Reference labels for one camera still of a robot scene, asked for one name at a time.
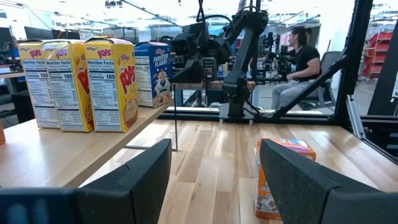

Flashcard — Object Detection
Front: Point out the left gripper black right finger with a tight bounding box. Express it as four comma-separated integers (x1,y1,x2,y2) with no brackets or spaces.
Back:
259,138,340,224

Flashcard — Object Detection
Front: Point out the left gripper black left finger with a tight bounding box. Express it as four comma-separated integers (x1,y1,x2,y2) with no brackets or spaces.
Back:
74,139,173,224

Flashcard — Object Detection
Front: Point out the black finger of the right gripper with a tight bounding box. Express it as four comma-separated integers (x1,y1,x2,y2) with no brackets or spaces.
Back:
172,58,205,83

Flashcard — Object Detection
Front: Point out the blue Frosted Flakes cereal box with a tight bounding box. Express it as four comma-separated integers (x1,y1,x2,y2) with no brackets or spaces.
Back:
134,42,174,109

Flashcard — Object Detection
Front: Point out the yellow Corn Pops cereal box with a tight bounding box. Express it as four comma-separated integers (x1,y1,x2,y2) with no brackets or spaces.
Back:
84,36,140,133
43,39,95,133
17,39,60,129

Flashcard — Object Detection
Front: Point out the person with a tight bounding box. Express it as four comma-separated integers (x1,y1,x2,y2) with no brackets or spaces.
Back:
270,26,323,111

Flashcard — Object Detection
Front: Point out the grey office chair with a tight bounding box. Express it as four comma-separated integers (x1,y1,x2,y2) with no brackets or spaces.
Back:
297,51,343,111

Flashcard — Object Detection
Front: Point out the red storage rack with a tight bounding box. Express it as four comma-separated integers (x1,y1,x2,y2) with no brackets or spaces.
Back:
362,30,395,78

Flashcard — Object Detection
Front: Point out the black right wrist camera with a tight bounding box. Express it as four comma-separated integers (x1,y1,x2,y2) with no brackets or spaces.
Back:
170,30,201,59

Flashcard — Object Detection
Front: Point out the black aluminium table frame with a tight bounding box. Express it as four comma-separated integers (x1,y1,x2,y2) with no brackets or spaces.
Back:
158,0,398,166

